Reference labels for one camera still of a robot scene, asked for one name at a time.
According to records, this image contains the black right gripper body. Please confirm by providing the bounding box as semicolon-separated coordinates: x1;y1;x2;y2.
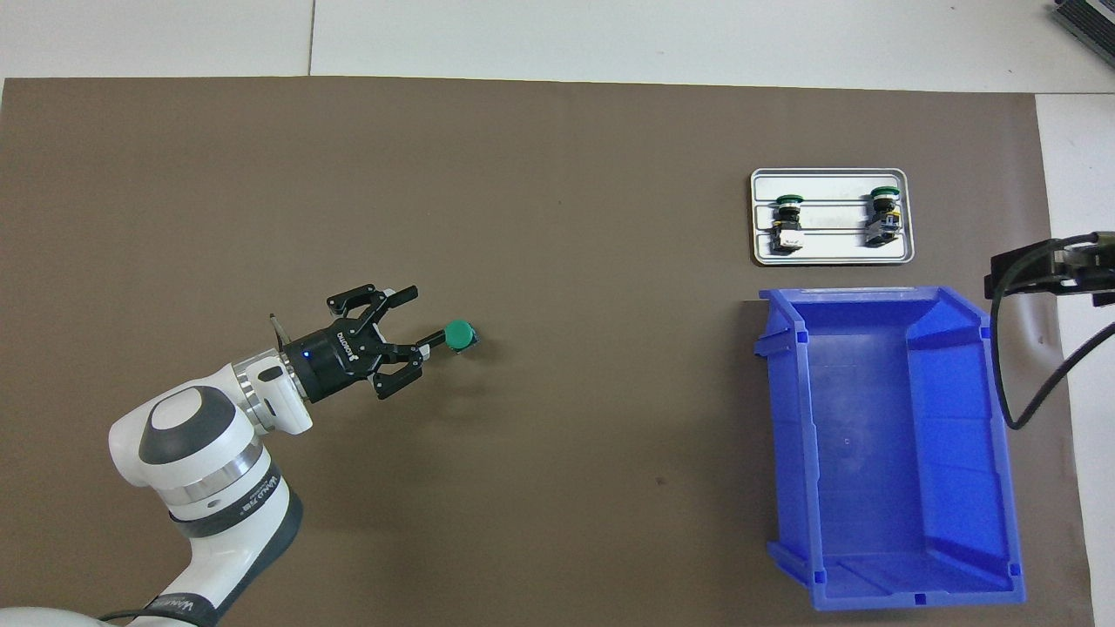
1063;248;1115;306

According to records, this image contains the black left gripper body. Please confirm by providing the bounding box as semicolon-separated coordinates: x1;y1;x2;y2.
280;318;393;403

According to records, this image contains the green push button white block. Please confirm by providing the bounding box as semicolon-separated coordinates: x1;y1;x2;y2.
774;193;807;256

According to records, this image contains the brown table mat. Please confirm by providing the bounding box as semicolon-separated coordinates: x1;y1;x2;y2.
0;77;1095;627

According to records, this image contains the silver metal tray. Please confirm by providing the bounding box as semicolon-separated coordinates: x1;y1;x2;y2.
750;167;916;266

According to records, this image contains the blue plastic storage bin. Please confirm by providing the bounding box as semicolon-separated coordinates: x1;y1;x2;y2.
753;286;1027;612

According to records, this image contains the grey ribbed device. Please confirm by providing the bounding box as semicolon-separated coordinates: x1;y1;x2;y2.
1050;0;1115;57

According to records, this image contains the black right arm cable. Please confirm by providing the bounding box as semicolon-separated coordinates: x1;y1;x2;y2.
993;231;1115;430

